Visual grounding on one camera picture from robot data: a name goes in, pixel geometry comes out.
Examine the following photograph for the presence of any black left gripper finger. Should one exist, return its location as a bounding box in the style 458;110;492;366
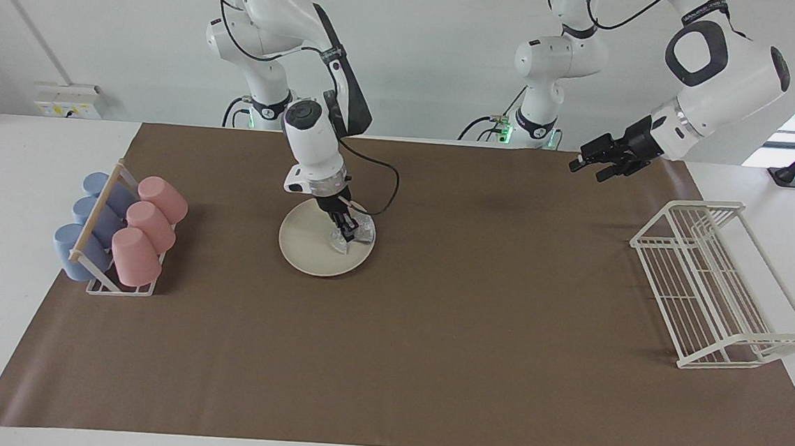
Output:
595;158;630;185
569;132;620;176

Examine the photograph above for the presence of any pink plastic cup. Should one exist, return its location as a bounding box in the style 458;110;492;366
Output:
108;225;165;290
135;175;191;225
123;200;179;253

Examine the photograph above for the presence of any white wire dish rack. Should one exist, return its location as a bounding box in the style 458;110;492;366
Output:
621;194;795;378

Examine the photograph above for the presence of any brown table mat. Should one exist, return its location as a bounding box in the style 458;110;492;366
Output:
0;110;795;446

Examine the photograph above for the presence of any black right base cable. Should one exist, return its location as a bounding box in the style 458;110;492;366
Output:
222;96;249;129

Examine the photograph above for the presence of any white wall socket box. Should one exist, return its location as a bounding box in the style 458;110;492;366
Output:
33;81;109;121

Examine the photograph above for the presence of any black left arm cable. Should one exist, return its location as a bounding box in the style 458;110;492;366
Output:
544;0;750;40

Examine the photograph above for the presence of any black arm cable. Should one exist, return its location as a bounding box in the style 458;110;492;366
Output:
168;0;413;218
544;0;750;40

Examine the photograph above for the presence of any black left base cable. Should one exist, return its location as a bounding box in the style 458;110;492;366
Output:
458;80;521;147

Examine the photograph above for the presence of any black base cable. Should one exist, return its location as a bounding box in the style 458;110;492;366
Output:
458;80;521;147
222;96;249;129

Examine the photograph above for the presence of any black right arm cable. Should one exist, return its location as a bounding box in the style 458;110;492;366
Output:
168;0;413;218

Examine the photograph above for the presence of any cream round plate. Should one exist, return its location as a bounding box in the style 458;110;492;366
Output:
275;196;379;281

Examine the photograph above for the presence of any cup rack with wooden rod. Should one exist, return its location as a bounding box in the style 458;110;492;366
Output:
66;155;179;300

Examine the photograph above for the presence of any blue plastic cup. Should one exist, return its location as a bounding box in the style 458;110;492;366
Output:
51;221;118;284
70;195;127;248
80;171;139;218

